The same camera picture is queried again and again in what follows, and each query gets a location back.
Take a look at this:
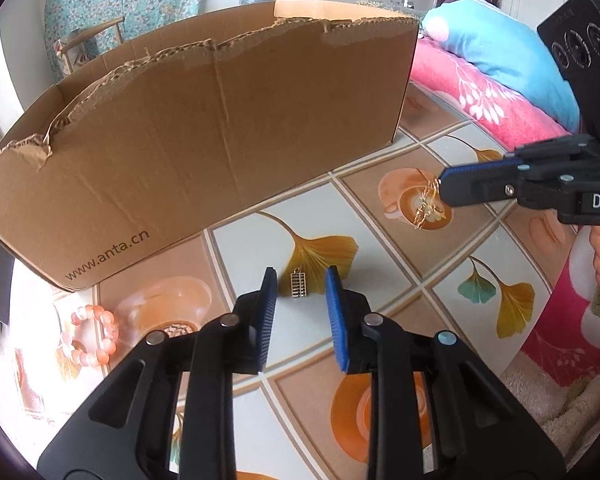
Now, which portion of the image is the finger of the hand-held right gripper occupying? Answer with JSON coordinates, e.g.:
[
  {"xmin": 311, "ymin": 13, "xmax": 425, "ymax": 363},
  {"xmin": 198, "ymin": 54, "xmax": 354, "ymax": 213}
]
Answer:
[
  {"xmin": 437, "ymin": 160, "xmax": 531, "ymax": 208},
  {"xmin": 502, "ymin": 134, "xmax": 598, "ymax": 162}
]

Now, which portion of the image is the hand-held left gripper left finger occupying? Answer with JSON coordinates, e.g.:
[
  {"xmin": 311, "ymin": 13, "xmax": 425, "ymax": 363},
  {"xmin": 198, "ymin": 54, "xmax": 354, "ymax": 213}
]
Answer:
[{"xmin": 37, "ymin": 266, "xmax": 279, "ymax": 480}]

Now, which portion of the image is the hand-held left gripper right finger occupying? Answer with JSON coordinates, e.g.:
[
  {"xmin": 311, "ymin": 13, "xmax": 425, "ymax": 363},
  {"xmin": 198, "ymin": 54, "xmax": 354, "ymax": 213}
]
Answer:
[{"xmin": 325, "ymin": 266, "xmax": 566, "ymax": 480}]

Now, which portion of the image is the gold abacus pendant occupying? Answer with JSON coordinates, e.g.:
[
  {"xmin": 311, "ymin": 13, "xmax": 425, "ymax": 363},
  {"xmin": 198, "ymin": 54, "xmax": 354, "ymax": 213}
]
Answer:
[{"xmin": 289, "ymin": 269, "xmax": 308, "ymax": 301}]

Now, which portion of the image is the gold butterfly necklace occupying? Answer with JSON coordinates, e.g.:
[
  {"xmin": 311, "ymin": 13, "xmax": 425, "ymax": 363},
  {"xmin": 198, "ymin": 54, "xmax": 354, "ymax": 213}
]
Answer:
[{"xmin": 412, "ymin": 172, "xmax": 448, "ymax": 232}]

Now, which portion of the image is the orange and pearl bead bracelet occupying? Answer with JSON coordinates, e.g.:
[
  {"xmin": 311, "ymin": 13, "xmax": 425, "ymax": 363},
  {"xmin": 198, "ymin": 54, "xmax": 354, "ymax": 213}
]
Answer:
[{"xmin": 56, "ymin": 304, "xmax": 121, "ymax": 368}]

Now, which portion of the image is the brown cardboard box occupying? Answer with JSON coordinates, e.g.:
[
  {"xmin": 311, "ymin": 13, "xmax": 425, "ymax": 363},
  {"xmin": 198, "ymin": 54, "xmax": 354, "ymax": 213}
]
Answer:
[{"xmin": 0, "ymin": 0, "xmax": 421, "ymax": 293}]

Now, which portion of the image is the printed leaf and coffee tablecloth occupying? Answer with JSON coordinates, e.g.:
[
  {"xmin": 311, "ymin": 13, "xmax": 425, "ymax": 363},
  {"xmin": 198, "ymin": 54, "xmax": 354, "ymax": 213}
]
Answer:
[{"xmin": 7, "ymin": 80, "xmax": 581, "ymax": 480}]

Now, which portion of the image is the pink floral blanket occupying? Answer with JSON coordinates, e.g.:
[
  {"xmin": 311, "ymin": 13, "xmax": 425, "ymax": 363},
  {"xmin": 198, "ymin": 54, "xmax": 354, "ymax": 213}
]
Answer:
[{"xmin": 410, "ymin": 35, "xmax": 600, "ymax": 391}]

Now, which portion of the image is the blue pillow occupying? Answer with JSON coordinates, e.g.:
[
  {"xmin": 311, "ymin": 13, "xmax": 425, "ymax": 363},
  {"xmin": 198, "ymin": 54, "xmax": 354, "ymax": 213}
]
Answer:
[{"xmin": 422, "ymin": 0, "xmax": 581, "ymax": 133}]

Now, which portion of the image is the grey lace cloth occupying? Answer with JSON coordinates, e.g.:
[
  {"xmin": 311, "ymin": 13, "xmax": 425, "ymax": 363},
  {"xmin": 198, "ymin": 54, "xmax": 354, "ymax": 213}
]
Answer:
[{"xmin": 357, "ymin": 0, "xmax": 428, "ymax": 13}]

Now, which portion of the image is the white fleece blanket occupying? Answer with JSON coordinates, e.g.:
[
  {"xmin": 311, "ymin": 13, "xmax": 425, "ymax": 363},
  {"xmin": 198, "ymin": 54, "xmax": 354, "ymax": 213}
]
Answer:
[{"xmin": 500, "ymin": 355, "xmax": 600, "ymax": 466}]

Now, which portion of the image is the wooden chair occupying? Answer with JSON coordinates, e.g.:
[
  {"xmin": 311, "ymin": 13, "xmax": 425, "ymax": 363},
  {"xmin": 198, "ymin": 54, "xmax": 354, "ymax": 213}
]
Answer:
[{"xmin": 57, "ymin": 16, "xmax": 127, "ymax": 77}]

